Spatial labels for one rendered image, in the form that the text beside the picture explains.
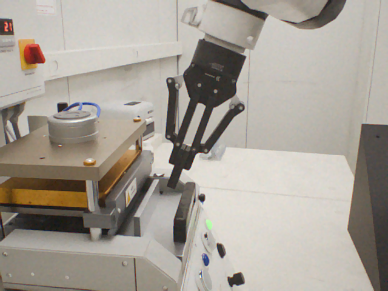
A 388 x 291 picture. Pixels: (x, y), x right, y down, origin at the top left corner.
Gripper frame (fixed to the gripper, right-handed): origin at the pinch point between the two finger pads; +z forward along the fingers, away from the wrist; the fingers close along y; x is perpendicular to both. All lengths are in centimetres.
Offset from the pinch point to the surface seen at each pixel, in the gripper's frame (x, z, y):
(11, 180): -8.0, 8.9, -23.0
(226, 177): 76, 27, 16
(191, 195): 1.2, 4.7, 3.6
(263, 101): 248, 19, 38
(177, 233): -7.5, 7.2, 3.6
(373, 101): 197, -14, 100
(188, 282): -10.3, 12.7, 7.6
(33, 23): 13.2, -11.5, -36.3
